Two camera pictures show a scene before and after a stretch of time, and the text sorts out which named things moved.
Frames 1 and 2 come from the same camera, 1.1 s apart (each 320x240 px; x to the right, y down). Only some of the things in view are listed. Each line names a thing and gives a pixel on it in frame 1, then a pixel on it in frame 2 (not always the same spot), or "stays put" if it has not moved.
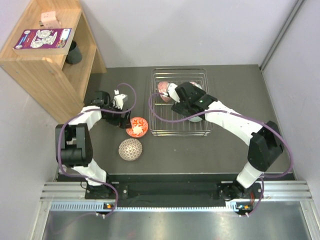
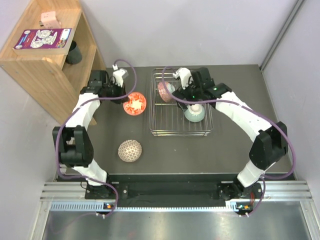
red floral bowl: x=139 y=127 -> x=136 y=105
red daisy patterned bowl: x=163 y=87 stays put
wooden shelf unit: x=60 y=87 stays put
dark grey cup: x=74 y=56 stays put
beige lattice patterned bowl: x=130 y=149 stays put
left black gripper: x=123 y=123 -> x=121 y=90
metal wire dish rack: x=163 y=121 stays put
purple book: x=44 y=41 stays put
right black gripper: x=179 y=108 -> x=182 y=94
